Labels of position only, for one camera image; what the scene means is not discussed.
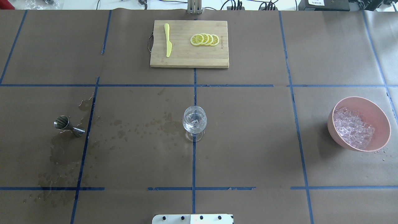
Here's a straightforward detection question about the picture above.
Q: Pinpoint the single clear ice cube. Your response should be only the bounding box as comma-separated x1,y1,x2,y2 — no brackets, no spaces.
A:
187,113,203,126

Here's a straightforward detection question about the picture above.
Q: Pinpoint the steel jigger measuring cup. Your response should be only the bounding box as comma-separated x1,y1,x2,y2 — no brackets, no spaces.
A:
53,116,86,137

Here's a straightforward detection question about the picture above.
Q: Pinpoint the clear wine glass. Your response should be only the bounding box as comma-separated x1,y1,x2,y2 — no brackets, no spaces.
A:
183,106,207,142

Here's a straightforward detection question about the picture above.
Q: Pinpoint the clear ice cubes pile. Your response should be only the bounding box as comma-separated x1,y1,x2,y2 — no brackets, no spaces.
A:
333,107,375,150

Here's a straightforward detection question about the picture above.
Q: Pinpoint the bamboo cutting board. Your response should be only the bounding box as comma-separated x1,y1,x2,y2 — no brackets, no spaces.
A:
150,20,230,68

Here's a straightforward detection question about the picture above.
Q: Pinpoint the lemon slice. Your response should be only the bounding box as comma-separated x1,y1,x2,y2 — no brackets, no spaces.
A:
205,34,214,46
201,34,207,45
190,34,205,46
210,34,220,46

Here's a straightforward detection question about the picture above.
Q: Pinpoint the yellow plastic knife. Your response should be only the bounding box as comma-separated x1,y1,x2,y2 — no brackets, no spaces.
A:
164,23,173,57

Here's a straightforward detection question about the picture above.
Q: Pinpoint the black box with label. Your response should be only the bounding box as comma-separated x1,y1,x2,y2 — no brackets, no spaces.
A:
298,0,350,11

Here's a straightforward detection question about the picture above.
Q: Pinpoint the pink bowl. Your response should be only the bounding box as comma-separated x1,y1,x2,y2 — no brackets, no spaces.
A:
327,96,391,152

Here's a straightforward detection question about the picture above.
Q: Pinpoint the aluminium frame post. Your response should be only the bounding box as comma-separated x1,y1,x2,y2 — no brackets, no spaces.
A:
187,0,203,14

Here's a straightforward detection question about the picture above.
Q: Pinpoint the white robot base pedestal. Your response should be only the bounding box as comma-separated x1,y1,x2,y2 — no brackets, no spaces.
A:
152,214,234,224

